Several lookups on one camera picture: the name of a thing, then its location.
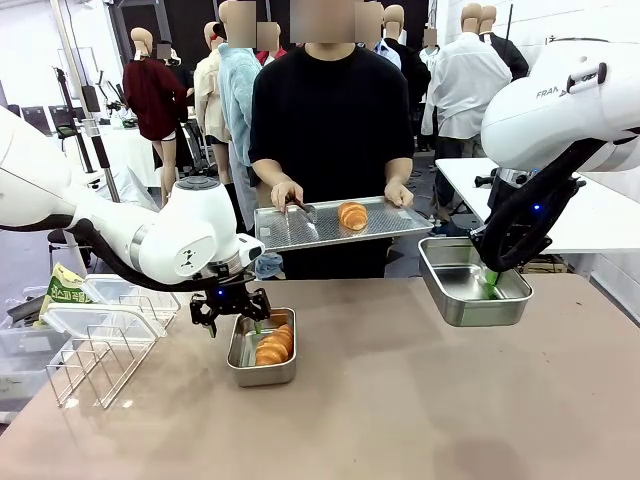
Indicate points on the clear plastic storage bin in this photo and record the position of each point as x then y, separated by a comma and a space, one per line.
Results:
25, 365

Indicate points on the black office chair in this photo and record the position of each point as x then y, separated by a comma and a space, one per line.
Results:
65, 245

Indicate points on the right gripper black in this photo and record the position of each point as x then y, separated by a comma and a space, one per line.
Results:
536, 215

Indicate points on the person's right hand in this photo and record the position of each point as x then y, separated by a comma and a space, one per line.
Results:
287, 195

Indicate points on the mannequin in cream jacket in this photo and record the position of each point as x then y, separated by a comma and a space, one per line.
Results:
210, 100

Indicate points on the golden croissant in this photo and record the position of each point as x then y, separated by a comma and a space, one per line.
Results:
352, 216
274, 347

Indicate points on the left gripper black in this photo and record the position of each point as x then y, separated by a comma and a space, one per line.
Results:
227, 295

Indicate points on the stainless steel rectangular container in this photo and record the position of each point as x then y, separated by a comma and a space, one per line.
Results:
262, 375
480, 310

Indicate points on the mannequin in white shirt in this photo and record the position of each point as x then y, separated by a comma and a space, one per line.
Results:
465, 85

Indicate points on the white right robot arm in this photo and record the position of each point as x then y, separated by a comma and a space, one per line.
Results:
550, 100

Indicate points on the black light stand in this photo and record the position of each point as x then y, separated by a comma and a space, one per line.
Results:
75, 125

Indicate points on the white table with metal legs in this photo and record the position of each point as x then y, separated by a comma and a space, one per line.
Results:
590, 215

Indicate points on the dark metal tongs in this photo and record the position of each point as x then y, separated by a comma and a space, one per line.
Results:
305, 210

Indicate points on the mannequin in red jacket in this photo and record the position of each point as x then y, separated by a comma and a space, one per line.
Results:
270, 54

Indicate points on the person's right forearm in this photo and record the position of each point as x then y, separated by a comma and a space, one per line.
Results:
270, 172

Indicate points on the mannequin in maroon shirt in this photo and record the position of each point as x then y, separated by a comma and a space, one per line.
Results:
155, 100

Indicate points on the person's left forearm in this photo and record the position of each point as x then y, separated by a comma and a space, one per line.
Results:
399, 170

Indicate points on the person in black t-shirt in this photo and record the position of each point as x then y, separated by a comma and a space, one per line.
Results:
330, 125

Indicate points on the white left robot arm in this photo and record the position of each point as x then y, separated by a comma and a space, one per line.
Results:
165, 240

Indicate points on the slanted metal pole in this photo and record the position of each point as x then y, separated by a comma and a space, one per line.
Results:
92, 130

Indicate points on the mannequin in black white jacket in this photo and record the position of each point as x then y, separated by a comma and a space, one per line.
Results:
515, 60

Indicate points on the green yellow snack bag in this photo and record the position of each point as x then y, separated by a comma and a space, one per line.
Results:
62, 295

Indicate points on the person's left hand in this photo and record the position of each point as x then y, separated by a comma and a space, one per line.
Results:
399, 194

